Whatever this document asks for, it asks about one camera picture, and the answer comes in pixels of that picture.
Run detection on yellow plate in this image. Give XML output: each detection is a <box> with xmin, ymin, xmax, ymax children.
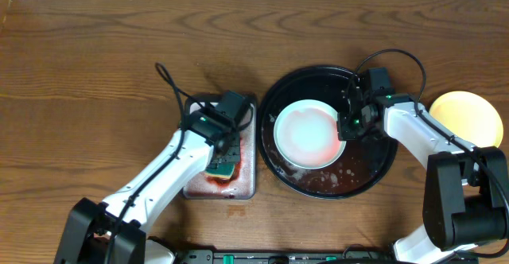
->
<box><xmin>429</xmin><ymin>91</ymin><xmax>503</xmax><ymax>147</ymax></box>

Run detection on rectangular soapy metal tray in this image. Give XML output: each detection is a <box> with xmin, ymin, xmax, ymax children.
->
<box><xmin>182</xmin><ymin>93</ymin><xmax>258</xmax><ymax>200</ymax></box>

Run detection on right black cable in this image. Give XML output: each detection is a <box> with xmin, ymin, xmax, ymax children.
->
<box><xmin>344</xmin><ymin>49</ymin><xmax>509</xmax><ymax>233</ymax></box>

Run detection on green yellow sponge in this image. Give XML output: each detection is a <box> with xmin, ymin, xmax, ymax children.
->
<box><xmin>204</xmin><ymin>163</ymin><xmax>235</xmax><ymax>180</ymax></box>

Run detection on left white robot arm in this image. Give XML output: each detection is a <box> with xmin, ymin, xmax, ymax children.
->
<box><xmin>55</xmin><ymin>111</ymin><xmax>250</xmax><ymax>263</ymax></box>

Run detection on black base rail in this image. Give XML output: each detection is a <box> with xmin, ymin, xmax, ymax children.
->
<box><xmin>174</xmin><ymin>248</ymin><xmax>396</xmax><ymax>264</ymax></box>

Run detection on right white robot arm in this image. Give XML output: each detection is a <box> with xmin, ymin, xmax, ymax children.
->
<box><xmin>337</xmin><ymin>87</ymin><xmax>508</xmax><ymax>263</ymax></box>

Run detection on round black tray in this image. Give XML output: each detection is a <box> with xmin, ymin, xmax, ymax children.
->
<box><xmin>257</xmin><ymin>65</ymin><xmax>398</xmax><ymax>199</ymax></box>

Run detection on light blue plate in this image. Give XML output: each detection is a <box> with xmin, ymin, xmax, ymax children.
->
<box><xmin>273</xmin><ymin>99</ymin><xmax>346</xmax><ymax>170</ymax></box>

